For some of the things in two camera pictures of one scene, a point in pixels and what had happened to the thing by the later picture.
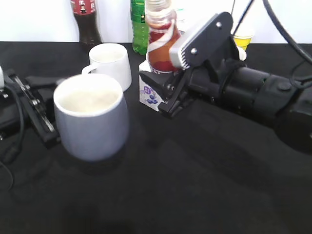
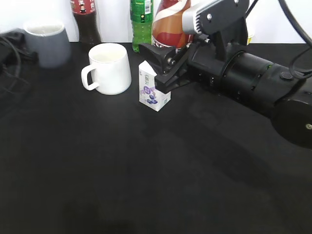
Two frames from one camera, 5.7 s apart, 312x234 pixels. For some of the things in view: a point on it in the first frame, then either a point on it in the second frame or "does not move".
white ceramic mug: x=110 y=59 does not move
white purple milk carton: x=149 y=95 does not move
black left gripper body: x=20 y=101 → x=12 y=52
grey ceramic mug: x=91 y=116 → x=49 y=40
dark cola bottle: x=89 y=31 does not move
